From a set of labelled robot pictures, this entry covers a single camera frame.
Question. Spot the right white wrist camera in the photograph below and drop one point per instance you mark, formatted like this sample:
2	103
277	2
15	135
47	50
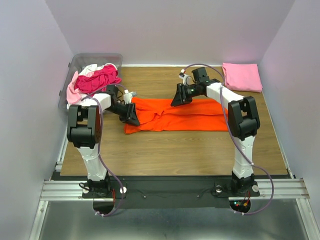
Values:
185	78

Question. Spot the white shirt in bin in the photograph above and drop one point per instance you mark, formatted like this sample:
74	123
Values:
89	80

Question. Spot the orange t shirt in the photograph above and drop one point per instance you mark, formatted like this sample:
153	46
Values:
156	115

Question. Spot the magenta t shirt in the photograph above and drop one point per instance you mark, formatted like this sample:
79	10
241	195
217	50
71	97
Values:
94	77

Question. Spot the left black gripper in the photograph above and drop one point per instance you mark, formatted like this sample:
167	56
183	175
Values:
130	117

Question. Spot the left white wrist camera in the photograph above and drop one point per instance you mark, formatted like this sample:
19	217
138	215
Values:
128	95

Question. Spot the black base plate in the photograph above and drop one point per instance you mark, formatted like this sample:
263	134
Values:
150	192

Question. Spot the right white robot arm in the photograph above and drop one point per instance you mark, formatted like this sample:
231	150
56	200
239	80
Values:
241	117

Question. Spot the folded pink t shirt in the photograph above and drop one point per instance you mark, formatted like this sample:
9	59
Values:
242	77

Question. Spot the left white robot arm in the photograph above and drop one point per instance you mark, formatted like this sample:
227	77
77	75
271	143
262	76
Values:
85	129

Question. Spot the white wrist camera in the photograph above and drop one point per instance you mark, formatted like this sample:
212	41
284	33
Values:
185	78
128	95

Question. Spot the clear plastic bin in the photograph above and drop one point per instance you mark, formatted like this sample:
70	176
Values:
78	63

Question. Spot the light pink shirt in bin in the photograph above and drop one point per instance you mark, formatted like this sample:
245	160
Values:
73	95

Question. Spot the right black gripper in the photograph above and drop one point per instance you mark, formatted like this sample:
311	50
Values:
180	97

